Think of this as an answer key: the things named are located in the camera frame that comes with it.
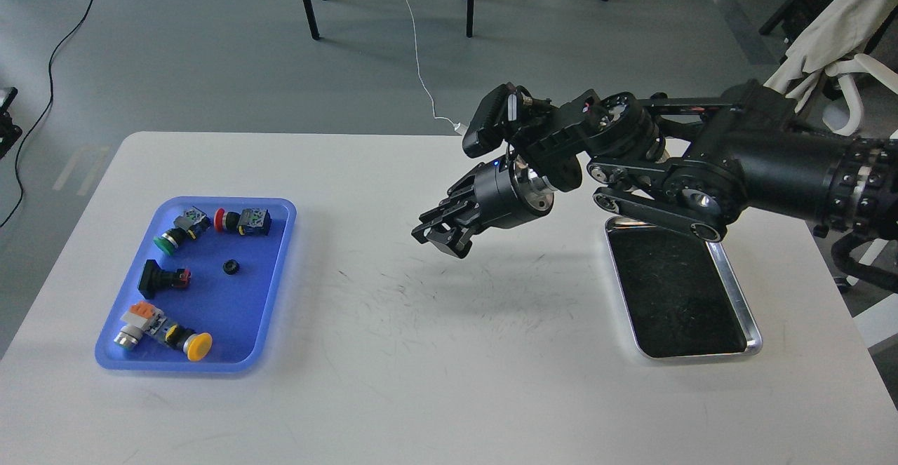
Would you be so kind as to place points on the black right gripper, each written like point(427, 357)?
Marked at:
point(495, 194)

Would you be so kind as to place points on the small black gear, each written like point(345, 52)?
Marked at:
point(230, 267)

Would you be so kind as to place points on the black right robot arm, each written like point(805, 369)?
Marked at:
point(690, 166)

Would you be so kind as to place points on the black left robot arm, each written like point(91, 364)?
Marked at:
point(10, 132)

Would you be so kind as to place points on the silver metal tray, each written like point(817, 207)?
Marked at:
point(680, 296)

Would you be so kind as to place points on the blue plastic tray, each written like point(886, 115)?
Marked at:
point(236, 309)

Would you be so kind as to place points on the orange grey contact block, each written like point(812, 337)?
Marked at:
point(139, 319)

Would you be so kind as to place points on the beige cloth on chair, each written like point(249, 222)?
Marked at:
point(820, 32)

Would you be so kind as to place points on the red push button switch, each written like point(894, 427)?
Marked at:
point(250, 222)

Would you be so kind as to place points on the green push button switch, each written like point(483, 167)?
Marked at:
point(188, 226)

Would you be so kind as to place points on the yellow push button switch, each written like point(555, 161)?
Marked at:
point(195, 345)

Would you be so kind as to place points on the black selector switch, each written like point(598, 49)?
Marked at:
point(154, 278)

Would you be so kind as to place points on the white chair frame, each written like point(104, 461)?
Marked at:
point(855, 252)

